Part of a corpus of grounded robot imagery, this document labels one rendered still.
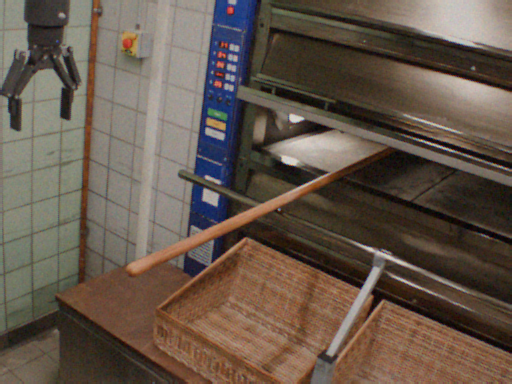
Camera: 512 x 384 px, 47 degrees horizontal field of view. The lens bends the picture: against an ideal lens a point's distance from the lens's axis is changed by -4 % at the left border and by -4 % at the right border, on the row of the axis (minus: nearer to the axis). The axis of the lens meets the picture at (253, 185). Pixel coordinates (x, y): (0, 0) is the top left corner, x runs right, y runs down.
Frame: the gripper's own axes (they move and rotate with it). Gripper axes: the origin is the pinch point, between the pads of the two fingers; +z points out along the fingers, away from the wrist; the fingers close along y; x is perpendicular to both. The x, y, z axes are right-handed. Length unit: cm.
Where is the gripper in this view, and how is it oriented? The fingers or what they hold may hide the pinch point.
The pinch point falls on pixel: (41, 119)
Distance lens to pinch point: 135.4
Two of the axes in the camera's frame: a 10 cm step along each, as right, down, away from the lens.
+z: -1.6, 9.1, 3.8
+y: -5.4, 2.4, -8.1
